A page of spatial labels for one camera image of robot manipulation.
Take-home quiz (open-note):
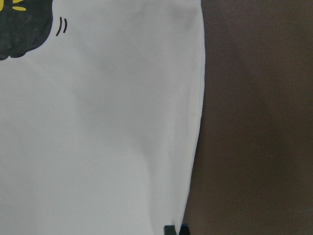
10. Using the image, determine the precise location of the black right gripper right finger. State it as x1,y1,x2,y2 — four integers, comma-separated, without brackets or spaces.
179,223,190,235

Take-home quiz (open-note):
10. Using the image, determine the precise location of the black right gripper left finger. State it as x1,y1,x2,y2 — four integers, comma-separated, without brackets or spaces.
164,225,176,235

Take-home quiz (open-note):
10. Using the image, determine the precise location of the cream long-sleeve cat shirt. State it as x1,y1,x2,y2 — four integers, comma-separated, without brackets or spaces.
0,0,205,235

